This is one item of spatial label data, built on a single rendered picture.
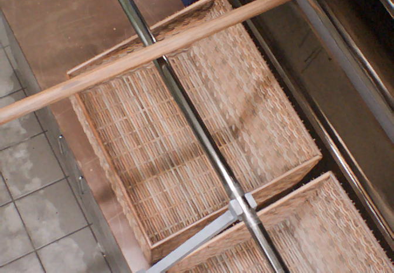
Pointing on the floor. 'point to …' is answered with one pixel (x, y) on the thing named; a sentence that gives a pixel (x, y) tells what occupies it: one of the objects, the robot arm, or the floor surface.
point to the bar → (199, 128)
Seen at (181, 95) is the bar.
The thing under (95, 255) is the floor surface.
